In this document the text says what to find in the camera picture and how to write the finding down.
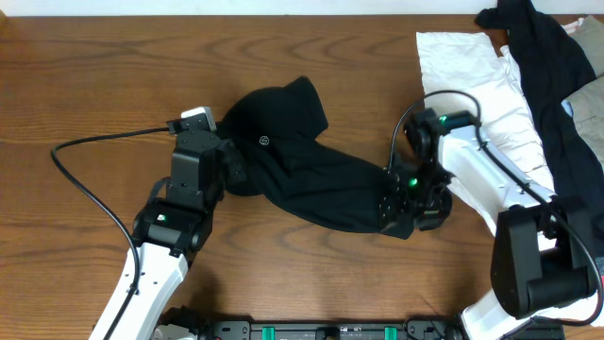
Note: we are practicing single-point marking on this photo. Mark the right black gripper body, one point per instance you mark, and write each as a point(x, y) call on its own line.
point(423, 195)

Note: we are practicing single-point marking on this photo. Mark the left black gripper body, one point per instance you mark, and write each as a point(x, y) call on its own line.
point(234, 170)

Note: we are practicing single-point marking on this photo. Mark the black Sytrogen t-shirt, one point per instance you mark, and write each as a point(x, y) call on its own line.
point(275, 130)

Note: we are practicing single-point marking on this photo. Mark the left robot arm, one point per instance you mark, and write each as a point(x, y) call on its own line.
point(172, 227)

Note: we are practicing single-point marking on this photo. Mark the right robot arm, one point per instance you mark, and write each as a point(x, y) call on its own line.
point(543, 273)

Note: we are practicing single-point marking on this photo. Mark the white shirt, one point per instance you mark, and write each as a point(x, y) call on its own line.
point(463, 71)

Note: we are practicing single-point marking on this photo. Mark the dark navy garment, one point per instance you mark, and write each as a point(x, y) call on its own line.
point(552, 66)

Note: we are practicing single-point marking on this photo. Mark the grey garment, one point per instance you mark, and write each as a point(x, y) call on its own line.
point(585, 105)

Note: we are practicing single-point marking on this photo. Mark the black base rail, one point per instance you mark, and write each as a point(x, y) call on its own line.
point(184, 323)

